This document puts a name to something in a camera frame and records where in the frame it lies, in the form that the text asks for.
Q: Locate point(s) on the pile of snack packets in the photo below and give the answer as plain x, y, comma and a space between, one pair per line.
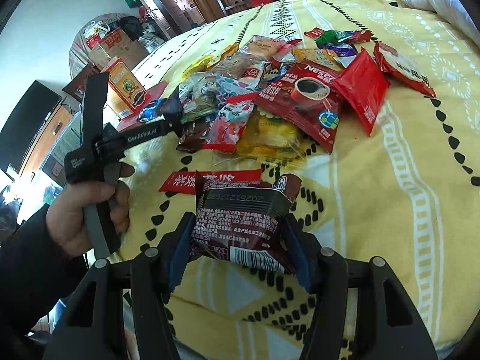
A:
300, 93

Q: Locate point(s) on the tall orange box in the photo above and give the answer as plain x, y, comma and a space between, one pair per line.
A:
123, 86

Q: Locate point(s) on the dark brown cake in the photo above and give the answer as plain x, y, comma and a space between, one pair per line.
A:
240, 225

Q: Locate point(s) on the person's left hand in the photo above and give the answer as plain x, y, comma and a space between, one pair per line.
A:
67, 217

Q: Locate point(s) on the black bag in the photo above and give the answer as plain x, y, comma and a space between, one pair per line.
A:
131, 26

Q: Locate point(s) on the long red wrapper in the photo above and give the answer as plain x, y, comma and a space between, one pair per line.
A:
180, 180

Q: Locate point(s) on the wooden cabinet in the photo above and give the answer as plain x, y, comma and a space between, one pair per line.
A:
43, 135

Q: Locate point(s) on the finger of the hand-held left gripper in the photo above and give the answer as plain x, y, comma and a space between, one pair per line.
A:
172, 110

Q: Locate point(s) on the white plastic bag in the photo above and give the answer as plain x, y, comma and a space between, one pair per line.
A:
96, 30

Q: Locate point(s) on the cardboard box with red lettering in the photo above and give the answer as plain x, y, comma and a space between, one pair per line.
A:
114, 41

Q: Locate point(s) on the blue cookie wrapper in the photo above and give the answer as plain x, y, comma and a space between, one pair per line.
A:
150, 111

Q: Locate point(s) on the black television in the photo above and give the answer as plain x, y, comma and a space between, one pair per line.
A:
22, 127

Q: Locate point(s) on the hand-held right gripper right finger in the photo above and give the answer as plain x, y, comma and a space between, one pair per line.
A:
300, 260

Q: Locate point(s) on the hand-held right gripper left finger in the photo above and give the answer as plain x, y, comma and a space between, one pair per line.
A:
180, 249

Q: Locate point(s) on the person's left forearm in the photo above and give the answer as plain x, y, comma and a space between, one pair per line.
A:
33, 277

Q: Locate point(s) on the dark wooden frame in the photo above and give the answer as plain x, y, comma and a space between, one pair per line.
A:
75, 82

